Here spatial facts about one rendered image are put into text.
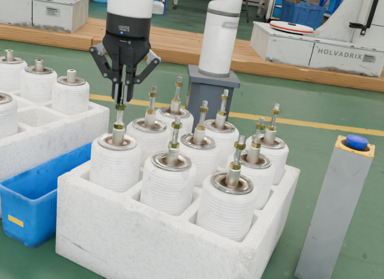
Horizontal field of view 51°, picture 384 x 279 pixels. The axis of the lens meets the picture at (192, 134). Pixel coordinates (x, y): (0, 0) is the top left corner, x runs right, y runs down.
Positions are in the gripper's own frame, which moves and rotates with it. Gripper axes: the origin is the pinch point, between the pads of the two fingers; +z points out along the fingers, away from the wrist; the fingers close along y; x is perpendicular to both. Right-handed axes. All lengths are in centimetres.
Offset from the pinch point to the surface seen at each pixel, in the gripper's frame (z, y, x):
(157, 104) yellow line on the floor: 35, -10, 98
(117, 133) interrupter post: 7.6, 0.1, -1.2
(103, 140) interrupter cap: 9.6, -2.5, -1.4
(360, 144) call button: 2.6, 44.9, 3.7
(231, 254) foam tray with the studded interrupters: 17.7, 24.2, -16.1
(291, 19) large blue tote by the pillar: 19, 77, 448
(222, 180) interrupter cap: 9.9, 20.8, -7.2
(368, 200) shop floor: 35, 68, 46
